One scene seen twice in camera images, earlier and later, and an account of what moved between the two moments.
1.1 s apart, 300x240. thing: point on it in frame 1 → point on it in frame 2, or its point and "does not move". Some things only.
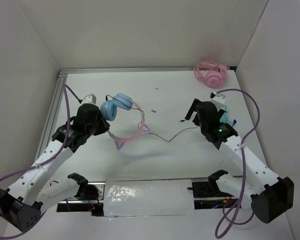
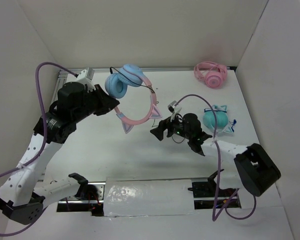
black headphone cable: (148, 133) → (146, 86)
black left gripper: (104, 124) → (106, 102)
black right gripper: (193, 108) → (163, 125)
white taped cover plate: (137, 198) does not move
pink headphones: (214, 74) does not move
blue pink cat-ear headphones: (108, 109) → (117, 84)
